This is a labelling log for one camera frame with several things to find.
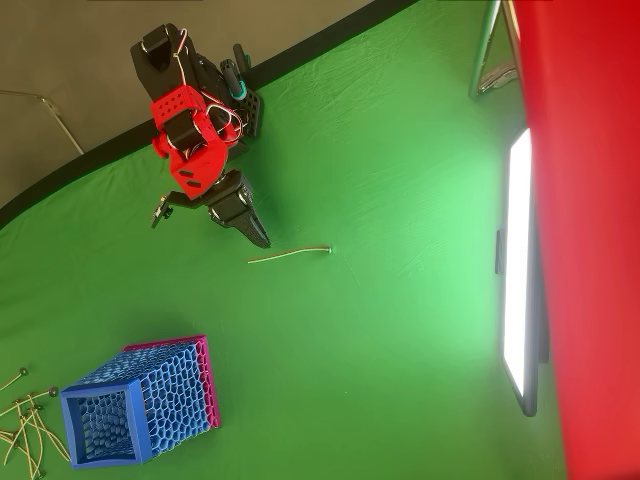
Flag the candle wick with metal tab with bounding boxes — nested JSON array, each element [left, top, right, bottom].
[[247, 244, 333, 265]]

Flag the blue and pink lattice basket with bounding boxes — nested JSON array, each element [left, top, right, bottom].
[[58, 334, 222, 471]]

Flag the green cloth with black rim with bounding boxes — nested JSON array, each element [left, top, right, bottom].
[[0, 0, 569, 480]]

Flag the black LED light panel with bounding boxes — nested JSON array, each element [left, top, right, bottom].
[[494, 127, 551, 419]]

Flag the chrome tube stand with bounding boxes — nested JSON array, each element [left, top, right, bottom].
[[468, 0, 522, 100]]

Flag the red blurred foreground object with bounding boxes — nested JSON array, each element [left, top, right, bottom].
[[509, 0, 640, 480]]

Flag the black clamp with teal ring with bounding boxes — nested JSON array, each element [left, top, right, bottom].
[[218, 43, 251, 104]]

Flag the white floor cable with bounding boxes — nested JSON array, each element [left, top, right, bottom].
[[0, 89, 85, 155]]

